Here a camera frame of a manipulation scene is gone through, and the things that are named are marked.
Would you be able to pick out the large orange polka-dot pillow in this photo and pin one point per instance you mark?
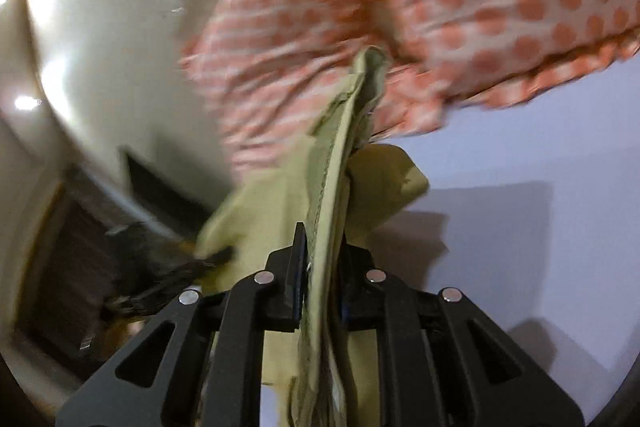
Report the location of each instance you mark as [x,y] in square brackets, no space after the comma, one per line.
[268,68]

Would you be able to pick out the khaki green pants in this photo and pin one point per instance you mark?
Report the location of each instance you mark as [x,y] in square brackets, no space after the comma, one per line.
[341,186]

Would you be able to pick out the white bed mattress sheet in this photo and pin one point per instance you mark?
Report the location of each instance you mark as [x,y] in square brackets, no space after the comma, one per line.
[533,212]

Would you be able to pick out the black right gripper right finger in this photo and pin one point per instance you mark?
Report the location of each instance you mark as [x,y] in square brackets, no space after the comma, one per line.
[360,299]

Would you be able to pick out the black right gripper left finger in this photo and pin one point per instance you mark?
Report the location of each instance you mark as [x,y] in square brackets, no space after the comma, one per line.
[289,266]

